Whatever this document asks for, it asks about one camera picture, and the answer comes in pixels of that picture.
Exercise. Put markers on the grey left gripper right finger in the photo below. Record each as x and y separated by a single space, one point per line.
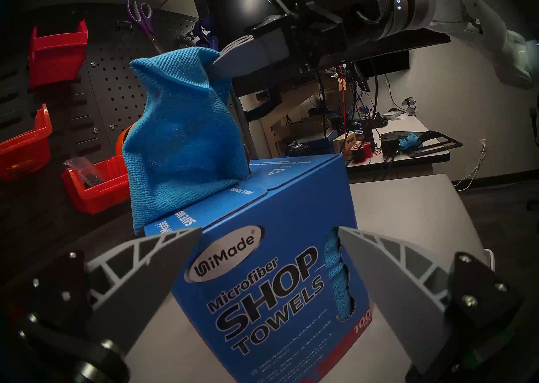
400 298

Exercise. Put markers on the red plastic parts bin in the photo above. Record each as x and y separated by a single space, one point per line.
57 58
25 154
101 197

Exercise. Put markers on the black louvered wall panel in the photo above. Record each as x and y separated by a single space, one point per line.
80 125

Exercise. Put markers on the black computer monitor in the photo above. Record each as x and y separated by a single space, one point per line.
236 7

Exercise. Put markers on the white side table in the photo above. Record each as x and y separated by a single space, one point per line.
417 127

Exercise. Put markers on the black perforated pegboard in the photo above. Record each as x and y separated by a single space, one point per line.
113 83

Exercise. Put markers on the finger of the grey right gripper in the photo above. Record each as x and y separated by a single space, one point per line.
269 25
257 56

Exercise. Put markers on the blue shop towel box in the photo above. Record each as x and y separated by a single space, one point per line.
286 218

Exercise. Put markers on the clear plastic parts bag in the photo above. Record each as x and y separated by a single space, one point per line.
84 173

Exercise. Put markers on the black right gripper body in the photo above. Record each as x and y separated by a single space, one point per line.
320 28

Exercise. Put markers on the small cardboard box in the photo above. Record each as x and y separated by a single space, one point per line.
346 140

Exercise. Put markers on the orange tape roll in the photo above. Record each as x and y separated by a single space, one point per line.
122 138

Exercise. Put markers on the blue microfiber shop towel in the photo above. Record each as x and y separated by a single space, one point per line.
181 133

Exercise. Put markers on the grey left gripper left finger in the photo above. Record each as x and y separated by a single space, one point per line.
139 285

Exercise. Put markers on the blue towel stack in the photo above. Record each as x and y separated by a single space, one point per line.
337 277

